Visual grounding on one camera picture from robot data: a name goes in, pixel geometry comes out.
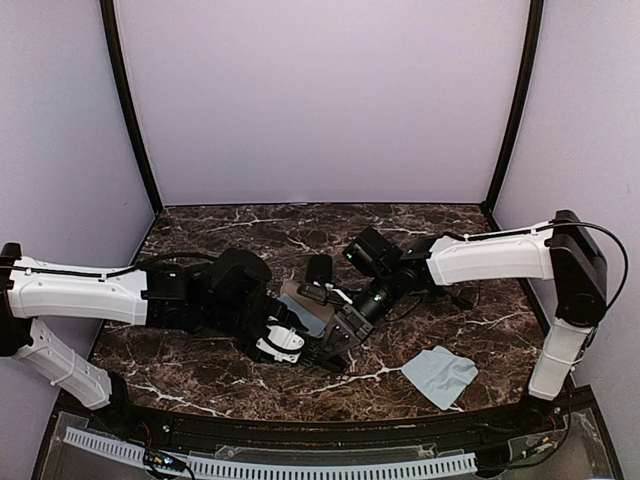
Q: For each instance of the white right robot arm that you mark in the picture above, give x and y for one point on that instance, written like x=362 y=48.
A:
x=561 y=250

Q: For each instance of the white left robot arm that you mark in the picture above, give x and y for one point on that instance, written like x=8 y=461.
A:
x=32 y=290

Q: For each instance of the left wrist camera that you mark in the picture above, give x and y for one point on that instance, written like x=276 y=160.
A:
x=283 y=344

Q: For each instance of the blue cleaning cloth right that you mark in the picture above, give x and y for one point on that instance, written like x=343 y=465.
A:
x=440 y=375

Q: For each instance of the black corner frame post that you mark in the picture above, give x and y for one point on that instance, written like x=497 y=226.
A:
x=123 y=89
x=518 y=103

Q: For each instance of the black corner frame post right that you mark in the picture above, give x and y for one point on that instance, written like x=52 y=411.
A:
x=518 y=103

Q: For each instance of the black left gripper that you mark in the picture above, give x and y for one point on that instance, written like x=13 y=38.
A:
x=271 y=303

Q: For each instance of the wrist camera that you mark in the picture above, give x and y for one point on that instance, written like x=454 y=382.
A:
x=324 y=295
x=283 y=344

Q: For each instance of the black corner frame post left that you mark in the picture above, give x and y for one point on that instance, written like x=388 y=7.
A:
x=123 y=89

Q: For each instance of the black quilted glasses case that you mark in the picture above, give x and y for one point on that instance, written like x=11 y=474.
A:
x=319 y=270

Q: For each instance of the gold frame sunglasses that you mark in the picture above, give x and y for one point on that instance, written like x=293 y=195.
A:
x=457 y=300

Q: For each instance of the plaid brown glasses case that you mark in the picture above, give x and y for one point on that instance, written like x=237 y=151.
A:
x=313 y=316

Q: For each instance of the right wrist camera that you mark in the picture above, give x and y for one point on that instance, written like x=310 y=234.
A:
x=324 y=295

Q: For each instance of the white slotted cable duct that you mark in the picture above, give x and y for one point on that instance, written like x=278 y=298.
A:
x=268 y=465

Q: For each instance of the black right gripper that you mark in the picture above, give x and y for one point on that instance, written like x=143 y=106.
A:
x=355 y=336

